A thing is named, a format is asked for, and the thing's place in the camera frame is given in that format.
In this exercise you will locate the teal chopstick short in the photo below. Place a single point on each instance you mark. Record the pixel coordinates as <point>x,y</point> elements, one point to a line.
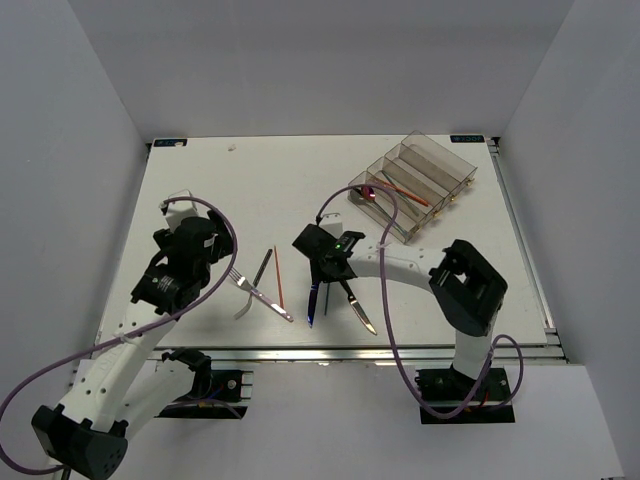
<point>409,199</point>

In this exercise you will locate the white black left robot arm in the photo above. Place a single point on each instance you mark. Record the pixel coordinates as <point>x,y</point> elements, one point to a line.
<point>88,431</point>

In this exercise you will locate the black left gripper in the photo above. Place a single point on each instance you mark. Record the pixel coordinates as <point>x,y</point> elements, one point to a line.
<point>222,241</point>

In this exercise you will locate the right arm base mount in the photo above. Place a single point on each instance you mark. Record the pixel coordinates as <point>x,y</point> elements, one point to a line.
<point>444,389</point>

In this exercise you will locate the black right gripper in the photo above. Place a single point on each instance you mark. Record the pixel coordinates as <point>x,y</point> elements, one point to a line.
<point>319,275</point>

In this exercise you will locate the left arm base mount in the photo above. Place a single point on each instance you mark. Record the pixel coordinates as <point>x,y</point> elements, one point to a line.
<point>215,393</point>

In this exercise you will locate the blue label sticker left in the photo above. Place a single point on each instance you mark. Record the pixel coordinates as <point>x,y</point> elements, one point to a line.
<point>169,143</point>

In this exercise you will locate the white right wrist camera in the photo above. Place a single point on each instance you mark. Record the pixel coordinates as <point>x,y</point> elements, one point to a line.
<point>332,223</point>

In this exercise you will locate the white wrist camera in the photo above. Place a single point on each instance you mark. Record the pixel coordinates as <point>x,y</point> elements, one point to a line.
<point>332,223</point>
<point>175,212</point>

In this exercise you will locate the black silver chopstick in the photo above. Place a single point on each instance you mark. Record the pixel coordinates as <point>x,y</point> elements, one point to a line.
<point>263,265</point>

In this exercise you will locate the blue label sticker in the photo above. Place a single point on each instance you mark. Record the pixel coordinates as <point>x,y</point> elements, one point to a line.
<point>169,143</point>
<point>467,138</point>

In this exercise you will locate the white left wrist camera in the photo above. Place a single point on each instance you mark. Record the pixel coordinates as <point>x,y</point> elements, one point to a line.
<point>175,212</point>

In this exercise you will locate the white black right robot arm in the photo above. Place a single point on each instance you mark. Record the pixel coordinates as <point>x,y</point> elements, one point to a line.
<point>468,289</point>

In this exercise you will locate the black handled knife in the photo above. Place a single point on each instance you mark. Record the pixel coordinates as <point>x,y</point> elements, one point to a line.
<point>357,308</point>

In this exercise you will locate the clear divided utensil organizer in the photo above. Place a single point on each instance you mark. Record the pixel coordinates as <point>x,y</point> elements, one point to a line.
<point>421,166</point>

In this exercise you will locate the teal chopstick long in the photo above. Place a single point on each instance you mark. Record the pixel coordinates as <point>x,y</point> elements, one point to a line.
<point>327,299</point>

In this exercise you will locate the orange chopstick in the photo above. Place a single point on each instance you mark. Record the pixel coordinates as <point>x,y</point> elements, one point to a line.
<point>404,193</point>
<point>278,277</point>

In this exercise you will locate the pink handled fork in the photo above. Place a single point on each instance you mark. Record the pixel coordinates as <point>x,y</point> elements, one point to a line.
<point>243,284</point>

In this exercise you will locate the blue label sticker right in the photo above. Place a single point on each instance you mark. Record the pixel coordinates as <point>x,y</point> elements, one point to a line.
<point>467,138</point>

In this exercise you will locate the iridescent purple knife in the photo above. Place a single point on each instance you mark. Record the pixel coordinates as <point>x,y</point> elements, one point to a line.
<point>312,302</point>

